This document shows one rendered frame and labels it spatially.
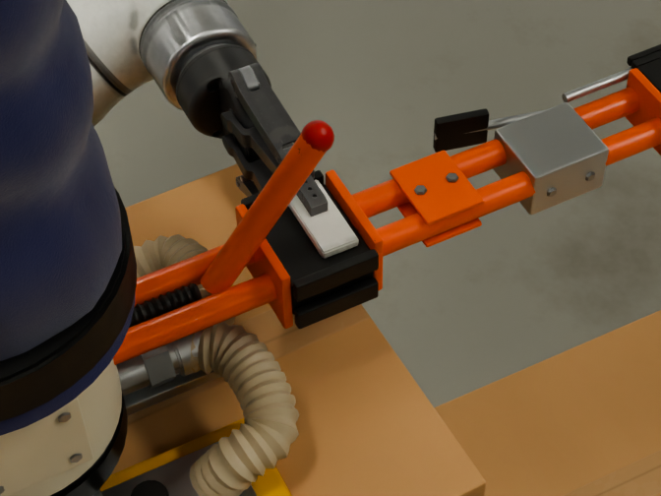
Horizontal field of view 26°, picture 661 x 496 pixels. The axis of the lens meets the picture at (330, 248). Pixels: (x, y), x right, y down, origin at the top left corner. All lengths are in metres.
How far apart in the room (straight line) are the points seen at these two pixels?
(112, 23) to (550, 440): 0.81
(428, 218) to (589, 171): 0.15
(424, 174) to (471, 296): 1.50
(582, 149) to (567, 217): 1.61
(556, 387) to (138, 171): 1.23
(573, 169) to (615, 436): 0.71
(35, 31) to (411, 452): 0.53
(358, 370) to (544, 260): 1.52
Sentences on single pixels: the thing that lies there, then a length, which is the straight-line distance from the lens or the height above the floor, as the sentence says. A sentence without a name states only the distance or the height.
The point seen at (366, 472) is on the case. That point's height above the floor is 1.07.
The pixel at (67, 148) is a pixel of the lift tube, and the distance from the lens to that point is 0.80.
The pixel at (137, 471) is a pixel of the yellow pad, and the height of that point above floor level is 1.09.
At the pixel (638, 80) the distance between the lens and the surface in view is 1.20.
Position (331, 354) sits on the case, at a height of 1.07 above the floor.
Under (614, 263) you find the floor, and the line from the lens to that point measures 2.69.
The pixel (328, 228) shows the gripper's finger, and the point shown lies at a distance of 1.07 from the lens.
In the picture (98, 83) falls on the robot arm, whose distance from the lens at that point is 1.27.
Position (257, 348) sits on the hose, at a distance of 1.08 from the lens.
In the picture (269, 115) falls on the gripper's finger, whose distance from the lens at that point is 1.10.
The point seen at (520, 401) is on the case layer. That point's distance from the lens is 1.81.
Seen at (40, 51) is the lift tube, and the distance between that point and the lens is 0.77.
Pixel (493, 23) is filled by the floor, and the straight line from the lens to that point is 3.14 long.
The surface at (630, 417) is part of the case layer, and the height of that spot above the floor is 0.54.
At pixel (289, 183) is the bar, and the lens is 1.01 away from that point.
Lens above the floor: 2.03
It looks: 49 degrees down
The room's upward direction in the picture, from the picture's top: straight up
